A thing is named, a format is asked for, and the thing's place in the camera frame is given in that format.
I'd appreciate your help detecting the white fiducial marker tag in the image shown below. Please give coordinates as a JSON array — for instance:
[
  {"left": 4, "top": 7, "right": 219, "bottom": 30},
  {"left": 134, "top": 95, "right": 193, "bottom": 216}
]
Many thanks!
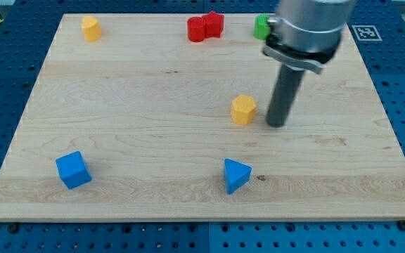
[{"left": 352, "top": 25, "right": 382, "bottom": 41}]

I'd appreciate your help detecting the blue cube block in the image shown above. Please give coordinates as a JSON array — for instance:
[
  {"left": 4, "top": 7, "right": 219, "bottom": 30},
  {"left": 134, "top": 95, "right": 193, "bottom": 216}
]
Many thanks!
[{"left": 56, "top": 151, "right": 92, "bottom": 190}]

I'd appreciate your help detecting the red cylinder block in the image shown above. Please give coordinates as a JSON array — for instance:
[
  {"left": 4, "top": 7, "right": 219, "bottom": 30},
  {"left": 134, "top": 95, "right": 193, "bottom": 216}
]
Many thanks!
[{"left": 187, "top": 16, "right": 205, "bottom": 42}]

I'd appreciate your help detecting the yellow heart block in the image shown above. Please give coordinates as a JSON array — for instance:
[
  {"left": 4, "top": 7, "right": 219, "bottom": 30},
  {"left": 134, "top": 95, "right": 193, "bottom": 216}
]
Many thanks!
[{"left": 81, "top": 15, "right": 102, "bottom": 42}]

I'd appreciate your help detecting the blue triangle block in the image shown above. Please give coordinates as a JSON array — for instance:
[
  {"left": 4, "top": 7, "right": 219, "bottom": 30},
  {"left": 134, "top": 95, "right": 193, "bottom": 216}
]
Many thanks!
[{"left": 224, "top": 158, "right": 252, "bottom": 195}]

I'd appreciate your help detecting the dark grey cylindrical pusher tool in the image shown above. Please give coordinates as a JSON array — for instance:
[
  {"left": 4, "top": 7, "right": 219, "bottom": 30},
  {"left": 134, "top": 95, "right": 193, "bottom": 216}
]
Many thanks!
[{"left": 266, "top": 65, "right": 305, "bottom": 128}]

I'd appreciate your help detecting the red star block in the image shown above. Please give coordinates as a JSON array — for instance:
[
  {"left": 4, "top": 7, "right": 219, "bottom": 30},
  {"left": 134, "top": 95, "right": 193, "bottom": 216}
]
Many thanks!
[{"left": 202, "top": 11, "right": 224, "bottom": 39}]

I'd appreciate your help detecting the yellow hexagon block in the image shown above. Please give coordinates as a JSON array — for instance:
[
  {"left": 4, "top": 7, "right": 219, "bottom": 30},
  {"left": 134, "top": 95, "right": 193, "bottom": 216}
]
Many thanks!
[{"left": 231, "top": 94, "right": 257, "bottom": 125}]

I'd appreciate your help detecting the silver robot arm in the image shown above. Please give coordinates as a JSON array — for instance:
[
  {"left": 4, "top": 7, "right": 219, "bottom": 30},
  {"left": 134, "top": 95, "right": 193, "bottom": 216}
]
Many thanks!
[{"left": 263, "top": 0, "right": 356, "bottom": 74}]

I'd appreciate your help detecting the green block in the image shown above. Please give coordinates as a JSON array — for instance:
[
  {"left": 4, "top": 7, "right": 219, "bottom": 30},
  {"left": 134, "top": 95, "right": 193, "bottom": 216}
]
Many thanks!
[{"left": 253, "top": 14, "right": 271, "bottom": 40}]

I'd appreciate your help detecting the wooden board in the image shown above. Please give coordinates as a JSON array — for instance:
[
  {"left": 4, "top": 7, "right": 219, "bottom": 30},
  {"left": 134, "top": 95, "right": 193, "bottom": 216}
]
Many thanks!
[{"left": 0, "top": 14, "right": 405, "bottom": 222}]

